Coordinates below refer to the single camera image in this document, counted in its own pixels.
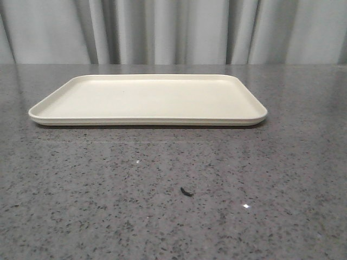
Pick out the small black debris scrap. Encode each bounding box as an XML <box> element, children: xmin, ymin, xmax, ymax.
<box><xmin>180</xmin><ymin>187</ymin><xmax>194</xmax><ymax>197</ymax></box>

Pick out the cream rectangular plastic tray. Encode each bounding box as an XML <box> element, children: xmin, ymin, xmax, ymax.
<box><xmin>28</xmin><ymin>74</ymin><xmax>268</xmax><ymax>126</ymax></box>

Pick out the grey pleated curtain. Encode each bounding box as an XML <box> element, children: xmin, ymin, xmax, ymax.
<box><xmin>1</xmin><ymin>1</ymin><xmax>346</xmax><ymax>64</ymax></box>

